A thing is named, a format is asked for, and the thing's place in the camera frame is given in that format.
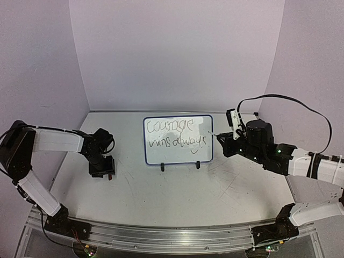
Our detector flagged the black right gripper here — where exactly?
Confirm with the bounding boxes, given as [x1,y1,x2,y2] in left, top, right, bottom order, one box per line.
[217,131,264,164]

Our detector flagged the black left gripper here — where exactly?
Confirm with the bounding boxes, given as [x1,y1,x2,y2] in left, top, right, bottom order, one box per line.
[84,149,115,177]

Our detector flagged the small blue-framed whiteboard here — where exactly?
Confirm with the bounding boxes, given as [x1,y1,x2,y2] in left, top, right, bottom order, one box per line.
[143,114,214,166]

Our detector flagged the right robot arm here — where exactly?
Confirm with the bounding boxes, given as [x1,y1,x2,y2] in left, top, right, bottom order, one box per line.
[216,119,343,246]

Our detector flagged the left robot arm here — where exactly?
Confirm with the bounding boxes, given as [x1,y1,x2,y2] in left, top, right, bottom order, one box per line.
[1,120,116,235]

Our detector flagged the black whiteboard stand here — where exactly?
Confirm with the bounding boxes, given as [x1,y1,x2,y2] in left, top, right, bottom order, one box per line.
[160,161,200,172]

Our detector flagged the left circuit board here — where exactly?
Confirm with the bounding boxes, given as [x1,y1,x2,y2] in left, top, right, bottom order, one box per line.
[82,244,97,257]

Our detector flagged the circuit board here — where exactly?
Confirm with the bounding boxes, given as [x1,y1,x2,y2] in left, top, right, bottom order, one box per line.
[265,243,281,253]
[82,244,97,257]

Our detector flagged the right circuit board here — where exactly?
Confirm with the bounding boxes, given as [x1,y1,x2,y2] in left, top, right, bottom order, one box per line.
[265,243,281,253]

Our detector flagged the black right camera cable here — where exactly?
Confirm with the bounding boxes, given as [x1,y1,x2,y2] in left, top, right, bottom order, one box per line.
[238,94,332,154]

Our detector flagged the aluminium front rail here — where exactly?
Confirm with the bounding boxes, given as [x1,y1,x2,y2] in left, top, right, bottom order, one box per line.
[26,207,321,254]

